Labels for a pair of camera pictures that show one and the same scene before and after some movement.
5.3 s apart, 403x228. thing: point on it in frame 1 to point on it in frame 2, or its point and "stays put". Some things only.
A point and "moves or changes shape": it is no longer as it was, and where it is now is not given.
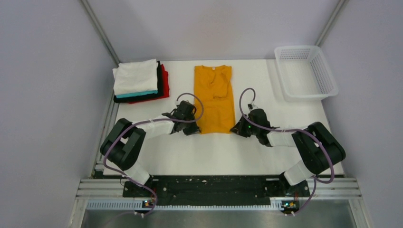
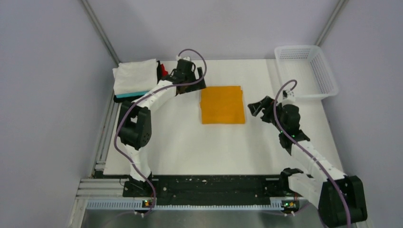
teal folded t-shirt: [137, 94] stays put
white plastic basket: [305, 74] stays put
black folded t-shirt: [139, 97] stays put
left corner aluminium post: [101, 31] stays put
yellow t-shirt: [214, 86] moves or changes shape
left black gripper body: [190, 128] to [192, 76]
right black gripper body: [245, 129] to [269, 116]
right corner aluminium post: [333, 17] stays put
